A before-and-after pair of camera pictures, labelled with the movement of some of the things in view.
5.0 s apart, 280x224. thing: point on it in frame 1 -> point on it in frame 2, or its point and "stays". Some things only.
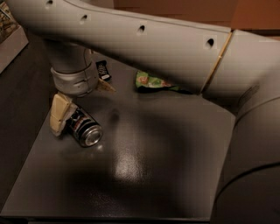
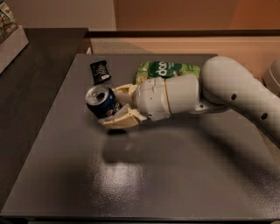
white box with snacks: x=12 y=37 stays
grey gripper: x=75 y=82 -> x=150 y=96
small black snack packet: x=103 y=71 stays
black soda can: x=82 y=125 -> x=101 y=101
